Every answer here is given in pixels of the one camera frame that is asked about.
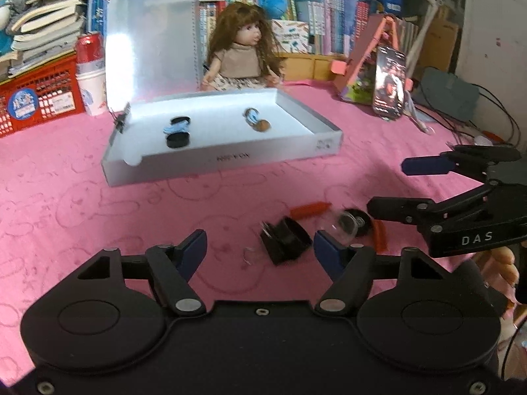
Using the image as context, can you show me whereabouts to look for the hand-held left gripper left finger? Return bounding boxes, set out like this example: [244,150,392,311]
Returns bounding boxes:
[74,229,208,317]

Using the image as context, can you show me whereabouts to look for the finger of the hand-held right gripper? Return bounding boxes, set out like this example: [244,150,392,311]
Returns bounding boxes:
[366,182,501,228]
[401,145,523,182]

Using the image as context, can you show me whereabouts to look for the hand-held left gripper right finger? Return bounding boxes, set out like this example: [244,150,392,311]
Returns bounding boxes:
[314,230,454,317]

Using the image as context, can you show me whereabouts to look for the clear plastic dome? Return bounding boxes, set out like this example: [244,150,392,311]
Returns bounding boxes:
[327,209,363,244]

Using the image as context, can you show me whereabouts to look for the orange toy sausage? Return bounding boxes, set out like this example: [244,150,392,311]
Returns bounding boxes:
[373,220,388,253]

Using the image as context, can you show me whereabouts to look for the red pointed plastic piece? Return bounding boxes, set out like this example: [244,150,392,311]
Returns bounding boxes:
[289,201,333,219]

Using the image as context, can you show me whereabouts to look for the large black binder clip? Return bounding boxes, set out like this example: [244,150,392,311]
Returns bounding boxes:
[243,220,301,266]

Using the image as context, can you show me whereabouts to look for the white cardboard box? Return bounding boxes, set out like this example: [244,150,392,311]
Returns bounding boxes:
[101,87,344,188]

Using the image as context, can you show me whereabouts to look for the small black cap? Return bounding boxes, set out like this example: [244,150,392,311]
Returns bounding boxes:
[166,132,192,149]

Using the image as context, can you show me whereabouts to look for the person's right hand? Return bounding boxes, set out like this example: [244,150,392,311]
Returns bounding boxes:
[473,249,520,309]

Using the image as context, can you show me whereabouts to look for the grey pouch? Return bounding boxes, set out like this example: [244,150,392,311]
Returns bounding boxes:
[420,67,482,123]

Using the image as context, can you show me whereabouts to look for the pink printed blanket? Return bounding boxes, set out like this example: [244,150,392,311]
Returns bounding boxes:
[0,78,527,379]

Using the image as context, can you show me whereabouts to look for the brown cardboard box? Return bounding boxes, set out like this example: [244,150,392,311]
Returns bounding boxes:
[422,6,459,77]

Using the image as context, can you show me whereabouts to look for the pink cardboard toy house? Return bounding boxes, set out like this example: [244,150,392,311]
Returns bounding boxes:
[331,14,412,103]

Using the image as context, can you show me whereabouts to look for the white plastic tube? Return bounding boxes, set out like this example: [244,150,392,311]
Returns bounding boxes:
[405,0,447,75]

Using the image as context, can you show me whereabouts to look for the small black binder clip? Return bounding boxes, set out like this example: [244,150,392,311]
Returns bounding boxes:
[109,103,132,134]

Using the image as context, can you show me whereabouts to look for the wooden drawer box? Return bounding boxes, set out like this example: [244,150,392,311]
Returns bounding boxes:
[274,51,350,83]

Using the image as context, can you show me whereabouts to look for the row of upright books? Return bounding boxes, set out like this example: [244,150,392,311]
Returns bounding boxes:
[198,0,412,56]

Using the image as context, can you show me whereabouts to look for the white printed carton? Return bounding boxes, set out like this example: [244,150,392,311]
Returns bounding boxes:
[269,18,311,54]

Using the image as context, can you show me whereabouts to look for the white paper cup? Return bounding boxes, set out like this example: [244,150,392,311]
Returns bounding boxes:
[76,60,108,117]

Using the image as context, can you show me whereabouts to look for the long-haired doll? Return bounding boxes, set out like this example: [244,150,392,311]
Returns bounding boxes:
[200,2,286,91]

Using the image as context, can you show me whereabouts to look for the translucent plastic clipboard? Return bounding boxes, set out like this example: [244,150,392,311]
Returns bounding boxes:
[105,0,202,105]

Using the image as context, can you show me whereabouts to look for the round blue plush toy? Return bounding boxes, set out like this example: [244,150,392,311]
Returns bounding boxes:
[263,0,293,19]

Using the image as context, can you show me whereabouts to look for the red plastic basket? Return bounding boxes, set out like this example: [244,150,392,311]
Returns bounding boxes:
[0,53,85,138]

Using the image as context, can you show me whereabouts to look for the red drink can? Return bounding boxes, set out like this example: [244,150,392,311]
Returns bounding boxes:
[76,33,104,64]

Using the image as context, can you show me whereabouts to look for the stack of books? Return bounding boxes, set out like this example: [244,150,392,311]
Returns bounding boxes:
[6,0,110,79]

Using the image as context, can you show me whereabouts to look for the blue and white plush toy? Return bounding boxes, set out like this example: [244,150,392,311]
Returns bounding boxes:
[0,0,17,56]

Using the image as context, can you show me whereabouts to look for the white cable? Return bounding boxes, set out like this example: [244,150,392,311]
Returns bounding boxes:
[405,99,437,136]

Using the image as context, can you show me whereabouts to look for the black cable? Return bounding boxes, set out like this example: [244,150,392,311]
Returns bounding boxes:
[412,82,521,149]

